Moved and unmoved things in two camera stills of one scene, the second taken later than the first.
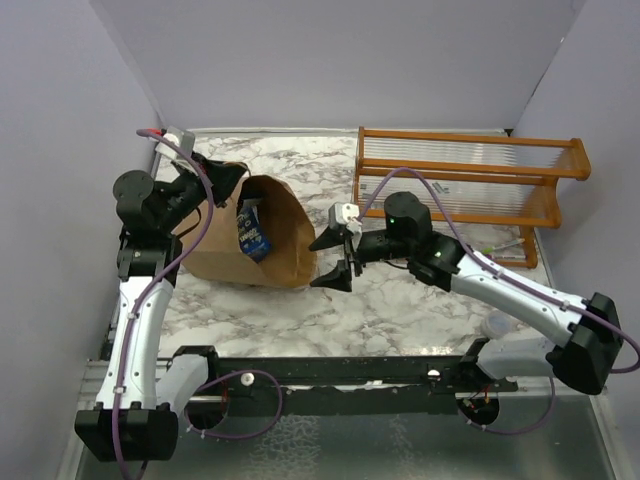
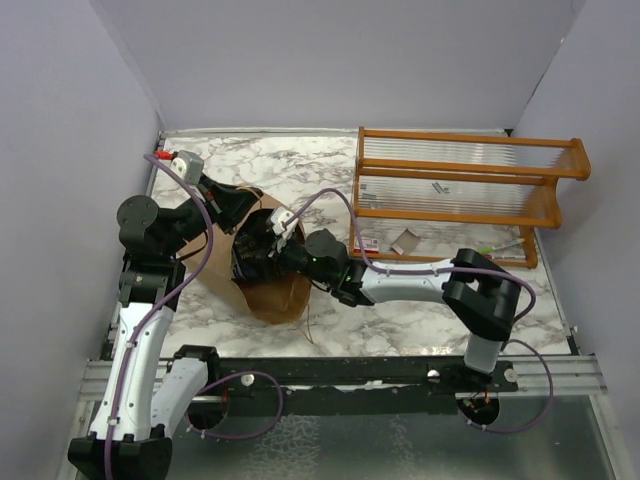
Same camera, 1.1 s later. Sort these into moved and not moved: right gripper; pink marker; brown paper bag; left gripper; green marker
Moved: right gripper; brown paper bag; left gripper
Not moved: pink marker; green marker
